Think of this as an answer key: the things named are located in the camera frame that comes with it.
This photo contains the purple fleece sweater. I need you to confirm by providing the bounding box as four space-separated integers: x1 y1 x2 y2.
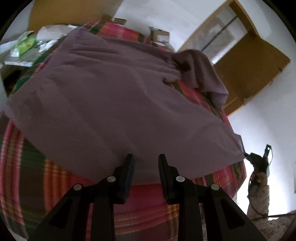
5 27 244 184

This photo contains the black hanging cable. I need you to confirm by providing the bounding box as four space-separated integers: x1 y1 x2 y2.
201 16 239 52

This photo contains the red green plaid blanket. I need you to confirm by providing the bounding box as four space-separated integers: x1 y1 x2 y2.
1 22 247 240

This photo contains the plastic sheet doorway curtain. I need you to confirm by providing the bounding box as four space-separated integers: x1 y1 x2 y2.
185 6 247 65

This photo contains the brown cardboard box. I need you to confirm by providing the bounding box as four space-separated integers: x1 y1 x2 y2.
149 27 170 43

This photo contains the white cardboard box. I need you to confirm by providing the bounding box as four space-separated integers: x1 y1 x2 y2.
101 14 127 26

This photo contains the wooden wardrobe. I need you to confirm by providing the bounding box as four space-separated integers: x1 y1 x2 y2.
28 0 123 31

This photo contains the person right hand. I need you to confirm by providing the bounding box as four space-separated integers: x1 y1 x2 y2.
249 171 267 193

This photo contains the green tissue pack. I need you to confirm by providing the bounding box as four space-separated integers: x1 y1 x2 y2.
11 36 36 57

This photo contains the wooden door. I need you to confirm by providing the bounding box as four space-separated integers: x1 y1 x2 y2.
214 34 290 115

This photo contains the patterned right sleeve forearm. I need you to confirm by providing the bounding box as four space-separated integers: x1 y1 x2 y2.
247 185 295 241

